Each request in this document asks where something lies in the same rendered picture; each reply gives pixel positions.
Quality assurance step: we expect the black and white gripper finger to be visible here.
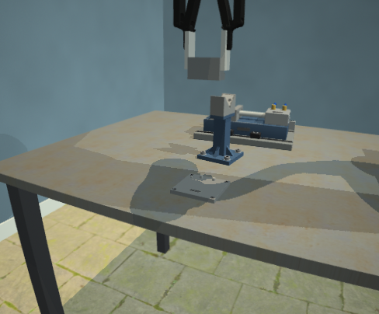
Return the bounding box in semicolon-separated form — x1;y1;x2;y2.
217;0;245;71
173;0;201;69

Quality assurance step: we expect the grey rectangular block with slot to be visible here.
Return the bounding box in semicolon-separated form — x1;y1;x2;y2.
187;58;225;81

